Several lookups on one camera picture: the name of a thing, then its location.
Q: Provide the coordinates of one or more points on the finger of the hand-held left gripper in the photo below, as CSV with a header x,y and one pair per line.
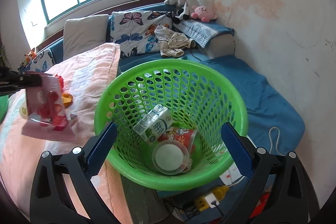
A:
x,y
23,81

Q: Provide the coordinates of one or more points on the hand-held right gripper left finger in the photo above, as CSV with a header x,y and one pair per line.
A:
x,y
102,145

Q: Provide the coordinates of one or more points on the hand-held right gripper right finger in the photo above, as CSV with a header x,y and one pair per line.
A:
x,y
236,146

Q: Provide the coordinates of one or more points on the pink snack wrapper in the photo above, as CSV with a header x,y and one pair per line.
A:
x,y
50,111

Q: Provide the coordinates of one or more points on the red instant noodle cup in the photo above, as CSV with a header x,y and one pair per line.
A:
x,y
181,136

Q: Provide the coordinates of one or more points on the white green milk carton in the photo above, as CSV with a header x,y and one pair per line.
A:
x,y
155,121

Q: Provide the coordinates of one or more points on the clear plastic pudding cup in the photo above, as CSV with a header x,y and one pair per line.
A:
x,y
168,157

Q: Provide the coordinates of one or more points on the green plastic basket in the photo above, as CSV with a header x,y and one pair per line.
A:
x,y
170,64

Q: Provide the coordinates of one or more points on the small butterfly print pillow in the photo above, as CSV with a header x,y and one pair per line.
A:
x,y
42,61

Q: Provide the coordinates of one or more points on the orange fox plush toy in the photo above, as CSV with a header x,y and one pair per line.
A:
x,y
30,54

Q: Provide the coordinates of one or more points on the white paper sheet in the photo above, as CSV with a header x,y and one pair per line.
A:
x,y
227,176

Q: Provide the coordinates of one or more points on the yellow power strip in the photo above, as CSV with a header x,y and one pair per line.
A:
x,y
207,199

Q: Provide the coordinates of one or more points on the red plastic stool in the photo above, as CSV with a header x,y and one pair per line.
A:
x,y
262,204

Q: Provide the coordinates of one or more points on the pink blanket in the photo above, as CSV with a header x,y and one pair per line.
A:
x,y
89,77

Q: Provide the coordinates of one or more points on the grey pillow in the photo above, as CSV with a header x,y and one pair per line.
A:
x,y
84,35

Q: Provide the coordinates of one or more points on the large butterfly print pillow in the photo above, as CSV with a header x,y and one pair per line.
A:
x,y
131,29

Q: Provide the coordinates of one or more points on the patterned crumpled clothes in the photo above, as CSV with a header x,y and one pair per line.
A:
x,y
174,41

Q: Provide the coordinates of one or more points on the blue quilted cloth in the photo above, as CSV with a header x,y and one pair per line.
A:
x,y
199,29

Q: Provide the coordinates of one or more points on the pink round plush toy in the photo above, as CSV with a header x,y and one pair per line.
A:
x,y
203,12

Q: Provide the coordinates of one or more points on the cow plush toy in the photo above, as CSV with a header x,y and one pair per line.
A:
x,y
187,1

